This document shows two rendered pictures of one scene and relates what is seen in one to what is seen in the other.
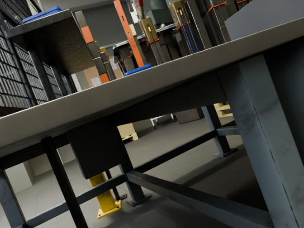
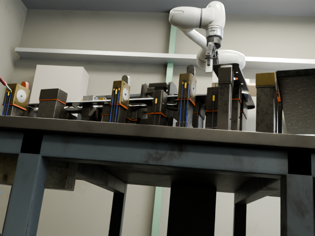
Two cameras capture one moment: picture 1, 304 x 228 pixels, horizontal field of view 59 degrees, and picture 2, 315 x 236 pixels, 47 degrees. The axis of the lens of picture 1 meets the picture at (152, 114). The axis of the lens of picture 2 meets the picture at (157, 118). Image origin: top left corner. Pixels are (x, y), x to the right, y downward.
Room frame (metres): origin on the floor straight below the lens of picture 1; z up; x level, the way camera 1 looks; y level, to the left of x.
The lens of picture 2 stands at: (3.15, 0.48, 0.41)
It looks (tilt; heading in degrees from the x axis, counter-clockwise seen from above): 16 degrees up; 210
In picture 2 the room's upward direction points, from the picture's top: 6 degrees clockwise
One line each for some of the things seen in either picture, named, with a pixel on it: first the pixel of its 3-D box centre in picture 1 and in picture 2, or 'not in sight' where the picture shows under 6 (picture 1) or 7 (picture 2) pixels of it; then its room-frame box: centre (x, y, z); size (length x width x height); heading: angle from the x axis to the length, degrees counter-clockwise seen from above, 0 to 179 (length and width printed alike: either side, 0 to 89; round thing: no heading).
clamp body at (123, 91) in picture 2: not in sight; (116, 116); (1.82, -0.50, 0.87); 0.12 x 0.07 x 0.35; 6
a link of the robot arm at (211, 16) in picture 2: not in sight; (213, 16); (1.59, -0.14, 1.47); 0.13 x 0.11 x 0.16; 117
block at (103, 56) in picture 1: (112, 78); not in sight; (1.56, 0.14, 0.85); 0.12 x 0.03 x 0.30; 6
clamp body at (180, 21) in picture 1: (188, 37); not in sight; (1.40, -0.32, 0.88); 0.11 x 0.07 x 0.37; 6
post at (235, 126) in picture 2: (129, 77); (233, 119); (1.76, 0.05, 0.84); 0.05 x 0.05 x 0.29; 6
